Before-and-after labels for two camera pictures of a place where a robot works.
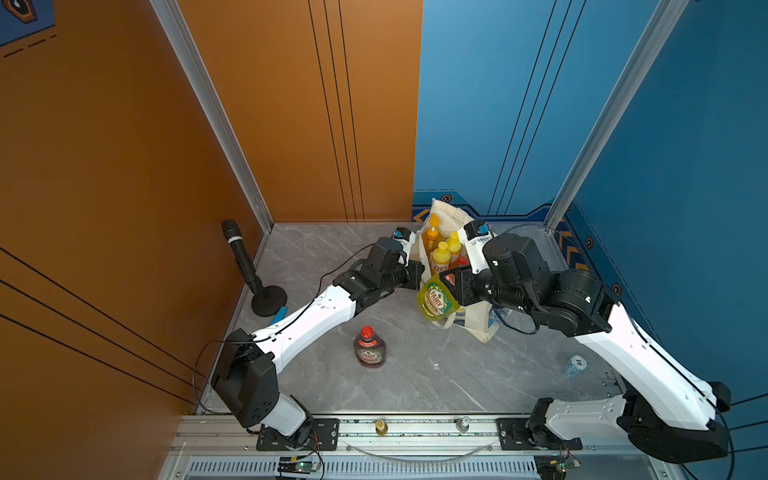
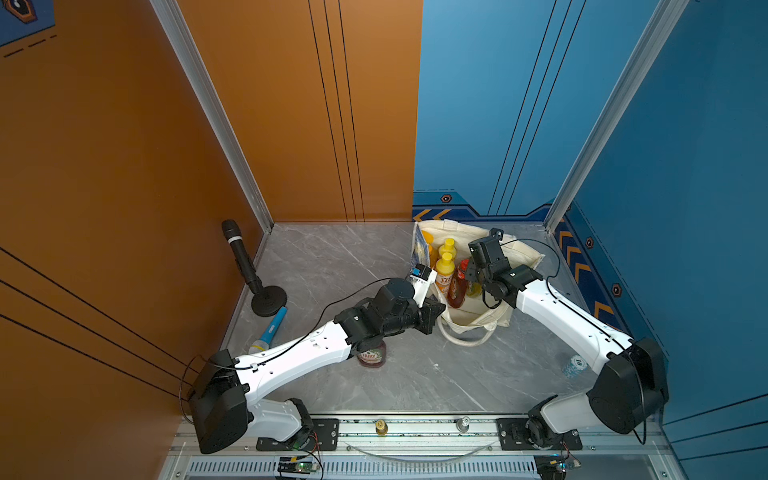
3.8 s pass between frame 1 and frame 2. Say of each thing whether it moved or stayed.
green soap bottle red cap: moved
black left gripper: moved
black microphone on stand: stayed
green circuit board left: stayed
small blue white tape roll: stayed
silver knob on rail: stayed
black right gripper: moved
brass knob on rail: stayed
